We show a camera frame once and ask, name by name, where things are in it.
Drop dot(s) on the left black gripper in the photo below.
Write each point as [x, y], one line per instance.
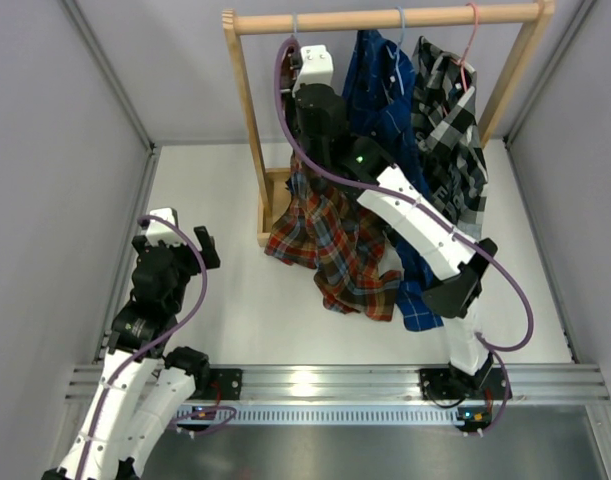
[206, 243]

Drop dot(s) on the red brown plaid shirt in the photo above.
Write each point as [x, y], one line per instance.
[343, 243]

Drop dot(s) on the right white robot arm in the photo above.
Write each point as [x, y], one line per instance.
[368, 173]

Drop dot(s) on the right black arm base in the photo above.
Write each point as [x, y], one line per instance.
[478, 400]

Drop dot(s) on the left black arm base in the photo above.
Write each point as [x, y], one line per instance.
[212, 384]

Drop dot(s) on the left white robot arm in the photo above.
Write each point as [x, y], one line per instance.
[141, 385]

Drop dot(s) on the blue plaid shirt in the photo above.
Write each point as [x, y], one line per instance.
[375, 108]

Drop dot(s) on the blue hanger with shirt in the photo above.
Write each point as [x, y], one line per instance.
[397, 77]

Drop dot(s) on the black white plaid shirt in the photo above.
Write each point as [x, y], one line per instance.
[447, 136]

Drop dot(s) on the wooden clothes rack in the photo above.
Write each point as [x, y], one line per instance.
[534, 18]

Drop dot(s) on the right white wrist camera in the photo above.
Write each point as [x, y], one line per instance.
[314, 66]

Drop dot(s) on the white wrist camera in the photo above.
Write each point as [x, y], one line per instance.
[314, 66]
[161, 227]

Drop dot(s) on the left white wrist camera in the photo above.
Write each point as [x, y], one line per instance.
[161, 227]

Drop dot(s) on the aluminium mounting rail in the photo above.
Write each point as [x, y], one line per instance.
[367, 394]

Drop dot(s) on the pink wire hanger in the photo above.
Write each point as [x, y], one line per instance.
[468, 45]

